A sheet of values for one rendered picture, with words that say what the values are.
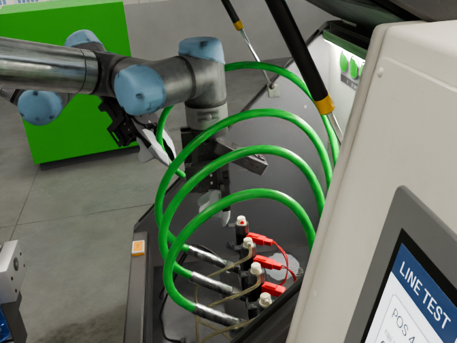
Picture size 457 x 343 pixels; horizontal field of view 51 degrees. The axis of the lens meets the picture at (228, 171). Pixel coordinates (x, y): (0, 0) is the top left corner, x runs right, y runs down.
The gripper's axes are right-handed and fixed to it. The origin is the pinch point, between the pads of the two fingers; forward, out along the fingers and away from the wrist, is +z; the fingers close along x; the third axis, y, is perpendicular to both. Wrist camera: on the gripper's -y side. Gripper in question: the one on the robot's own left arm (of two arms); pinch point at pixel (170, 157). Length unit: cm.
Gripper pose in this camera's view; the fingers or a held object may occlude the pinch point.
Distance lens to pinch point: 102.6
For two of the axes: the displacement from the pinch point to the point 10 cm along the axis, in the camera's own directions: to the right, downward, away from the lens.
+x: -4.8, 1.9, -8.6
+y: -6.6, 5.6, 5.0
